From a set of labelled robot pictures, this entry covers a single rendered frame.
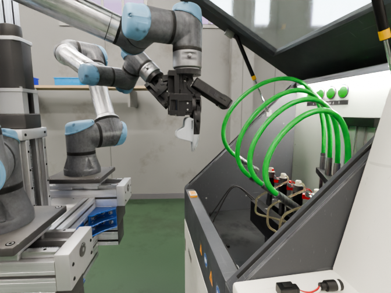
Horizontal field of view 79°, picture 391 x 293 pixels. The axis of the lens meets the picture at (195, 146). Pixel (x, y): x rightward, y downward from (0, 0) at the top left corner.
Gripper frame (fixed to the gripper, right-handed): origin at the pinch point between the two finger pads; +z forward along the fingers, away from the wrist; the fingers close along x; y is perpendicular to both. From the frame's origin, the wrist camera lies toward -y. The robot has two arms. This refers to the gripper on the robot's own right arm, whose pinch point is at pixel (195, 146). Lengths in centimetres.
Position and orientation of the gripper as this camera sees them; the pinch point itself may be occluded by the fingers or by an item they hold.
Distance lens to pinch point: 65.2
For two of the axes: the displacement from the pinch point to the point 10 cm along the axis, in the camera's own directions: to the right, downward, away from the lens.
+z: 0.0, 9.9, 1.4
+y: -9.8, 0.3, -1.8
